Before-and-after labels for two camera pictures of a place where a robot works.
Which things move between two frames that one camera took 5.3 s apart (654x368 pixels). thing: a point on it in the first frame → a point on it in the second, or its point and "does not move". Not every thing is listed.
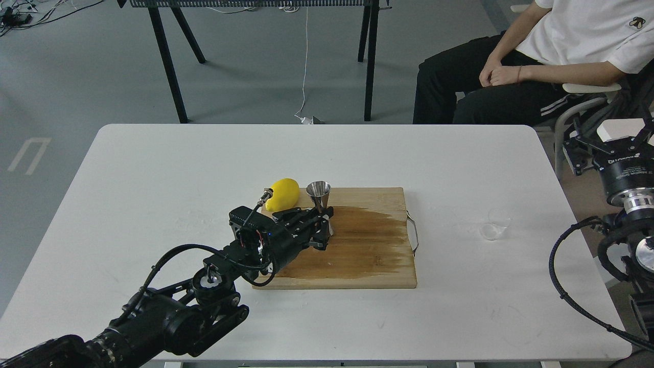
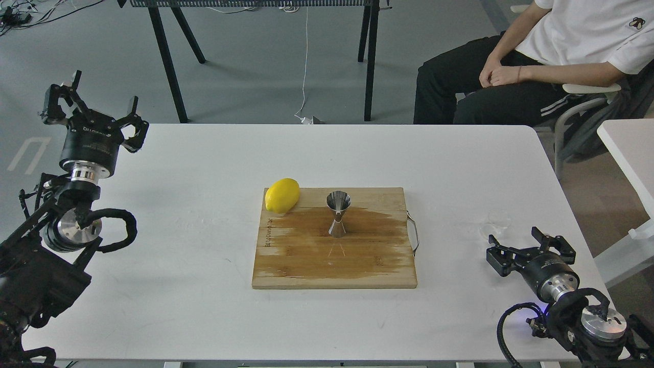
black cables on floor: [19, 15] does not move
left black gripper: [278, 239] → [92, 141]
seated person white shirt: [517, 76] does not move
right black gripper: [628, 179] → [551, 277]
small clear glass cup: [498, 220] does not move
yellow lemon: [285, 195] does not move
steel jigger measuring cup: [319, 191] → [338, 201]
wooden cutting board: [370, 247] does not move
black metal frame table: [159, 9] does not move
